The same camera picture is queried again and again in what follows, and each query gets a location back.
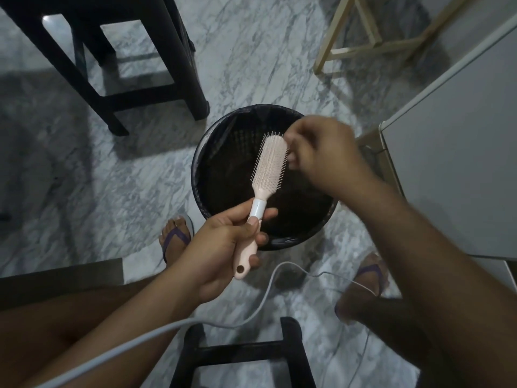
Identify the person's left hand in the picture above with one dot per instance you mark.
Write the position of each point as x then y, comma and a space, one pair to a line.
214, 246

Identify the person's right hand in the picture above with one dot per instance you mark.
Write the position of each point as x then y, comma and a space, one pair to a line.
327, 157

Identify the person's left thumb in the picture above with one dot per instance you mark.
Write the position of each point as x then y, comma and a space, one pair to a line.
244, 228

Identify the person's right fingers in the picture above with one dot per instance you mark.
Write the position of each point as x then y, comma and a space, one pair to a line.
293, 155

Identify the person's left middle finger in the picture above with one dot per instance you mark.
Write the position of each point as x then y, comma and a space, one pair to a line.
261, 239

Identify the pink hairbrush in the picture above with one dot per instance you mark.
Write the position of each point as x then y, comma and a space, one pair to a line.
262, 185

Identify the person's left forearm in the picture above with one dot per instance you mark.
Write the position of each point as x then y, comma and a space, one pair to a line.
109, 331

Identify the person's right forearm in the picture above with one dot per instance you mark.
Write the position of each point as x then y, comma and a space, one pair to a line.
432, 278

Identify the black mesh waste bin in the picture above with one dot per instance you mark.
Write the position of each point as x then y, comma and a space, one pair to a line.
242, 177

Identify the purple flip-flop sandal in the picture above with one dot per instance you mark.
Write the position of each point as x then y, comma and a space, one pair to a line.
175, 240
373, 274

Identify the black bin liner bag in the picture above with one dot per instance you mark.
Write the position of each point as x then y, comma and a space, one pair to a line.
226, 129

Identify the black wooden stool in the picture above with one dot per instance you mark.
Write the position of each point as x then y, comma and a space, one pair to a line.
242, 355
121, 56

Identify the person's right leg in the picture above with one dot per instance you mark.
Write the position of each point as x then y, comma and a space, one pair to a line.
383, 315

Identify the person's leg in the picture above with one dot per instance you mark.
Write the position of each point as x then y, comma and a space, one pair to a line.
48, 331
383, 315

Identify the white cabinet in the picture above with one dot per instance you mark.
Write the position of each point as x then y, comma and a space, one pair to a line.
456, 149

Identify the person's left leg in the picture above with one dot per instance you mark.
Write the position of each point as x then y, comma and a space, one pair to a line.
48, 331

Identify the light wooden stand frame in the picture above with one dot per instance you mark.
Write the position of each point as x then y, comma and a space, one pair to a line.
375, 36

